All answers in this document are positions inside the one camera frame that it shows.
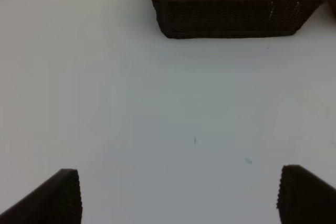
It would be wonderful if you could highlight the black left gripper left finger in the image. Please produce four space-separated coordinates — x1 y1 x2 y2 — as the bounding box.
1 169 82 223

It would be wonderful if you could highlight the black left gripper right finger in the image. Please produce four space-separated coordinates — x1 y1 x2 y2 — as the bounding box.
277 165 335 224

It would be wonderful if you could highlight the orange wicker basket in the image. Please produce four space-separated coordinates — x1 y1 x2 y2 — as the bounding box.
329 0 336 18

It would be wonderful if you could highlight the dark brown wicker basket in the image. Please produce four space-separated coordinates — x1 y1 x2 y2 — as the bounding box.
151 0 328 39

